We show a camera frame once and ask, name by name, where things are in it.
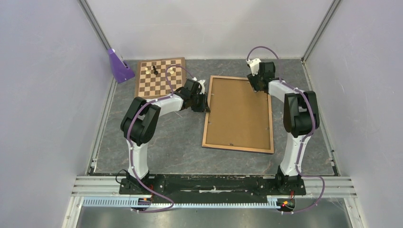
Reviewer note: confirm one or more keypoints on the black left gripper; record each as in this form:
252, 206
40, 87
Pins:
204, 107

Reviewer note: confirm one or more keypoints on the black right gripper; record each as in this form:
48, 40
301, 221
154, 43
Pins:
252, 80

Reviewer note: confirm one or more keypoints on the wooden picture frame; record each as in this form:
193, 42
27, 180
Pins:
239, 148

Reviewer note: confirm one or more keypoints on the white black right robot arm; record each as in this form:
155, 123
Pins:
300, 119

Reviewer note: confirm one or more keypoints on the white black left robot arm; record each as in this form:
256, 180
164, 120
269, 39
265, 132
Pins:
140, 121

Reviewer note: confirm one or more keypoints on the wooden chessboard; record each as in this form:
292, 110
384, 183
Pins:
153, 86

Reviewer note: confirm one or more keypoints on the purple wedge stand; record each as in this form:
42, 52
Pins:
120, 69

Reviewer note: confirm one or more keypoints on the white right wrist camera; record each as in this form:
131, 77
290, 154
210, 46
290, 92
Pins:
254, 65

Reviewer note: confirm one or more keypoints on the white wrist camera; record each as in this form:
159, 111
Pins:
254, 65
201, 86

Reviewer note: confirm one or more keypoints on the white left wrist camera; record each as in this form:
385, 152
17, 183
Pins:
201, 86

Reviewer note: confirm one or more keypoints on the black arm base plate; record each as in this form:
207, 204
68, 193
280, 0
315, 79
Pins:
169, 184

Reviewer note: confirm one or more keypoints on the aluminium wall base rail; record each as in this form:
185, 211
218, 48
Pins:
92, 163

